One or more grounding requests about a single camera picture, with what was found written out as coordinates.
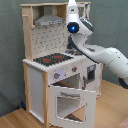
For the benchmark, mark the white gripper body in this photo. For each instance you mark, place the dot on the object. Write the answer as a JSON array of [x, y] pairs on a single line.
[[72, 7]]

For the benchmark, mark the white microwave door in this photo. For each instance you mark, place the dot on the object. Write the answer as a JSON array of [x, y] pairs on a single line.
[[84, 10]]

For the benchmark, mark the white oven door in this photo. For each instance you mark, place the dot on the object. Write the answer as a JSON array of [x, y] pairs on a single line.
[[63, 101]]

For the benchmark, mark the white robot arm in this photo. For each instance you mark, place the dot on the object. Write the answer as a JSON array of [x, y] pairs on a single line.
[[80, 30]]

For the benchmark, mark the wooden toy kitchen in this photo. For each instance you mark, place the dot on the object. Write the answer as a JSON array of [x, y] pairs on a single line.
[[46, 40]]

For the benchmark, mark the grey range hood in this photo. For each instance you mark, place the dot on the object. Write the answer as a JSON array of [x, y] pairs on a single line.
[[47, 17]]

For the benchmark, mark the grey toy sink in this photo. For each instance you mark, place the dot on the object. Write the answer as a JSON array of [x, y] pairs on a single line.
[[73, 51]]

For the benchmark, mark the black stovetop red burners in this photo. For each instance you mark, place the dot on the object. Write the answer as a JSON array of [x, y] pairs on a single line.
[[52, 59]]

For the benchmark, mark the right stove knob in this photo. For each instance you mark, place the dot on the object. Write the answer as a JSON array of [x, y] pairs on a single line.
[[74, 69]]

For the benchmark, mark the stove knob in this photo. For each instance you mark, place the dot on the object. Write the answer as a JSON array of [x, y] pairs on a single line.
[[74, 69], [56, 75]]

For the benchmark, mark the left stove knob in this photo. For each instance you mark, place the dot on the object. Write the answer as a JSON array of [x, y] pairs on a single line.
[[56, 75]]

